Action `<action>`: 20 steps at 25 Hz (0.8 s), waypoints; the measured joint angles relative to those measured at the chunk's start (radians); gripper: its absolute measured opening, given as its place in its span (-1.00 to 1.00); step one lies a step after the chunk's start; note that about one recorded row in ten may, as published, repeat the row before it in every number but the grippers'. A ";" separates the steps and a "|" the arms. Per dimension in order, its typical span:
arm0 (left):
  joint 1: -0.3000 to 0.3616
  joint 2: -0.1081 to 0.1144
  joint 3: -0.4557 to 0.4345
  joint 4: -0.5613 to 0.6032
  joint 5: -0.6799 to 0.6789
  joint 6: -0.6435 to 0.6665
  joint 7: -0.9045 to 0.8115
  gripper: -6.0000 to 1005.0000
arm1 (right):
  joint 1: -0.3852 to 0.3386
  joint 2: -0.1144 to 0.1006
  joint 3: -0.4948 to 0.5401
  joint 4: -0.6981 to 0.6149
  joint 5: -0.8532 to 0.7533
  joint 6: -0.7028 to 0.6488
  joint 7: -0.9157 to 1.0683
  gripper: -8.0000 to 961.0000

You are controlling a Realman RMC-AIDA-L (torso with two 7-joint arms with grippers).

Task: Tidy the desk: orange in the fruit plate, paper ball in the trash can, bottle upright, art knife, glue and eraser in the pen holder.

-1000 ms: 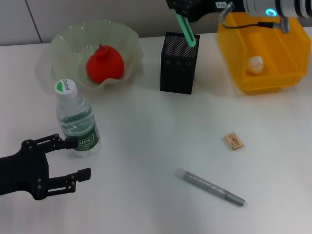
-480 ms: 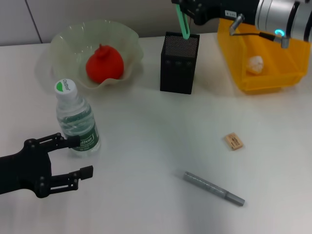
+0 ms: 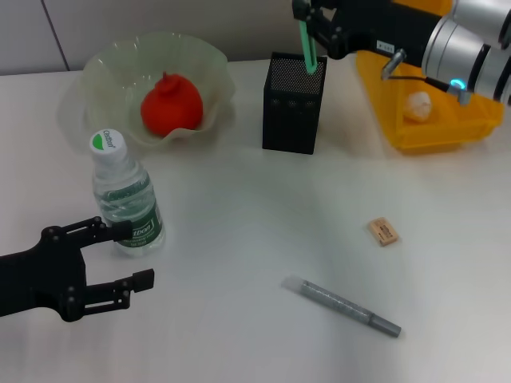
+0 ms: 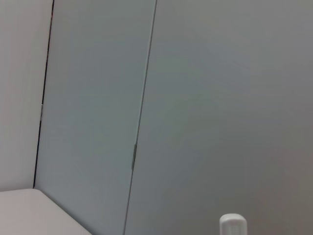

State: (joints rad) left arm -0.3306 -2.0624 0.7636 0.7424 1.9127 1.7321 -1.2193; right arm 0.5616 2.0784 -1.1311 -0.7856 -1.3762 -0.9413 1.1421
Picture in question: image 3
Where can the silver glitter marker pen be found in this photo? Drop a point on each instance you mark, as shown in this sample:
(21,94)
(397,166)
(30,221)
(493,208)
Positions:
(339,303)

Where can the mint green utility knife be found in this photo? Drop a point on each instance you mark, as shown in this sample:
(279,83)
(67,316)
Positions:
(308,48)

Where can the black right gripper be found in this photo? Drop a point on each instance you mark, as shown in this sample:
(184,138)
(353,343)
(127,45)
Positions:
(383,24)

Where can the small beige eraser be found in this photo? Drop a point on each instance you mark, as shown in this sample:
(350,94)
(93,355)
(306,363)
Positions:
(383,231)

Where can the yellow plastic storage bin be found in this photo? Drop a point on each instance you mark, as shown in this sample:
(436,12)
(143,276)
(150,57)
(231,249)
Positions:
(439,127)

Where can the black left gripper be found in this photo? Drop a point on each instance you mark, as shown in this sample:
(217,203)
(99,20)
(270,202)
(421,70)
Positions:
(44,275)

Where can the white paper ball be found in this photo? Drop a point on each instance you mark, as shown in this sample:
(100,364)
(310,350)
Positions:
(417,105)

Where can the black mesh pen holder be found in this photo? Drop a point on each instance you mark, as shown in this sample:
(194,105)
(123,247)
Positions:
(291,119)

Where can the translucent wavy fruit plate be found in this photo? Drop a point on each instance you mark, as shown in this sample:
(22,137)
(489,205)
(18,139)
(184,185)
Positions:
(191,68)

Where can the clear green-label water bottle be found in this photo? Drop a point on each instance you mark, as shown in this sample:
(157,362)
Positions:
(123,187)

